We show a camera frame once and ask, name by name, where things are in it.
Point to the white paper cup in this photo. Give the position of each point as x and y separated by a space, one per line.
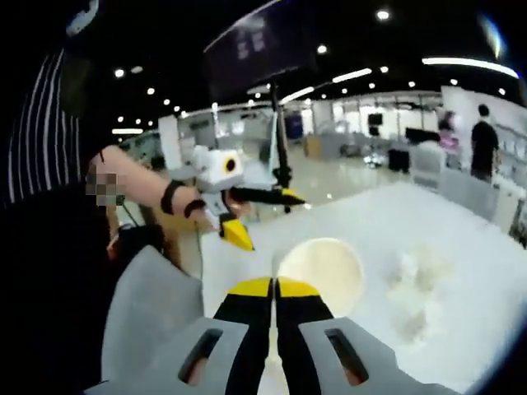
321 267

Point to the pile of paper cups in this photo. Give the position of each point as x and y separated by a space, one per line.
416 288

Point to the black tripod stand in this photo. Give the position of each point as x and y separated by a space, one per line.
282 144

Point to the person's left hand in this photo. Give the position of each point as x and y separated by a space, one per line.
197 205

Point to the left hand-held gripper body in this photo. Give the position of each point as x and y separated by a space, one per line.
214 173

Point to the black wristband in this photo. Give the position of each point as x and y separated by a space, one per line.
171 197

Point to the brown wooden cabinet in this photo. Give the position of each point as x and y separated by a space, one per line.
169 234

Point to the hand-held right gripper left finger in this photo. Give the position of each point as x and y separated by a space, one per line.
243 329

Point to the person's black striped shirt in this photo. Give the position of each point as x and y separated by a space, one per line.
41 247

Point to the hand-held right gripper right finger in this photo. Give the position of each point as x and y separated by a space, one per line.
304 329

